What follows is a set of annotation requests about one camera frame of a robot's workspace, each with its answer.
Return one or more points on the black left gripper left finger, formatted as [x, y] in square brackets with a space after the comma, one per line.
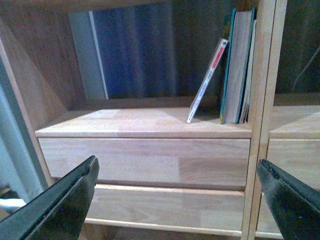
[59, 212]

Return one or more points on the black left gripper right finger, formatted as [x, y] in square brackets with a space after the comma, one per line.
[294, 205]

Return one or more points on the right wooden shelf unit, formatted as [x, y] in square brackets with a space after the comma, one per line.
[285, 94]

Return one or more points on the wooden shelf unit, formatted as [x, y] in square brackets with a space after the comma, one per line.
[38, 52]
[285, 94]

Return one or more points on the left wooden shelf unit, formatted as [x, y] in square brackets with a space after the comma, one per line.
[38, 52]

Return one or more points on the upper right wooden drawer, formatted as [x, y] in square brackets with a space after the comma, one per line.
[298, 157]

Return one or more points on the wooden drawer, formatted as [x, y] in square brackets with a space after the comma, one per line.
[184, 163]
[298, 157]
[217, 212]

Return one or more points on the lower left wooden drawer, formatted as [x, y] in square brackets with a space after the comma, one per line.
[217, 212]

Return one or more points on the upper left wooden drawer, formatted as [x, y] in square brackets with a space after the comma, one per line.
[184, 163]

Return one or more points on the thin pale book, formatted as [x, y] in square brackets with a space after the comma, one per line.
[247, 92]

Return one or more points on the yellow green thin book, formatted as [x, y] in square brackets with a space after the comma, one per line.
[228, 31]

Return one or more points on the teal hardcover thick book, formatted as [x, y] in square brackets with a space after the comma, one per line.
[240, 39]

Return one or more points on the thin white leaning book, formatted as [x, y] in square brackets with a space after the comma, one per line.
[212, 66]

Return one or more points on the dark grey curtain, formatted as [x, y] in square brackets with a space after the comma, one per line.
[160, 49]

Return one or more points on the white vertical pole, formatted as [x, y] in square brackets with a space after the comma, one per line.
[88, 55]

